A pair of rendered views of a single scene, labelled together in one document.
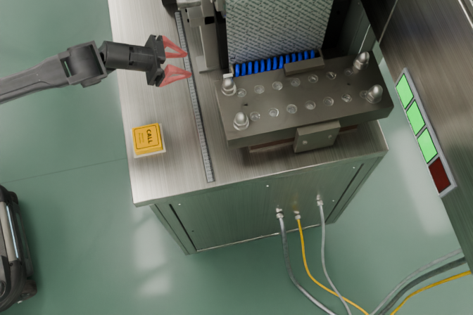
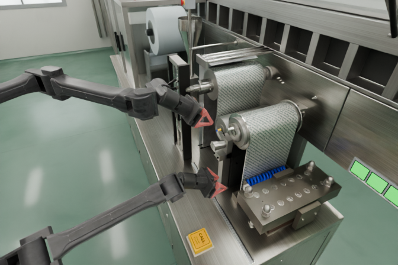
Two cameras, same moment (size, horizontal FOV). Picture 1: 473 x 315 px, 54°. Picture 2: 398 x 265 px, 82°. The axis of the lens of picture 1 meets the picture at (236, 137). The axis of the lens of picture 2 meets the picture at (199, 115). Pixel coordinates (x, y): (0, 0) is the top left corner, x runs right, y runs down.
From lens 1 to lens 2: 41 cm
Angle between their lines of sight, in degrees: 34
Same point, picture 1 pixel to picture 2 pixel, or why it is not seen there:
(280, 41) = (268, 161)
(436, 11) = (372, 119)
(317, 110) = (303, 196)
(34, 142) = not seen: outside the picture
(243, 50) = (251, 169)
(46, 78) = (151, 198)
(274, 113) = (281, 203)
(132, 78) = (177, 203)
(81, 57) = (172, 181)
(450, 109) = not seen: outside the picture
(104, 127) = (129, 256)
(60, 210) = not seen: outside the picture
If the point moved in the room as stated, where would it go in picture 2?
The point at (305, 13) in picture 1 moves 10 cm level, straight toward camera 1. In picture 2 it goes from (282, 142) to (291, 160)
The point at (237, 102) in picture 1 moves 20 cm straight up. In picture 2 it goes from (257, 200) to (265, 163)
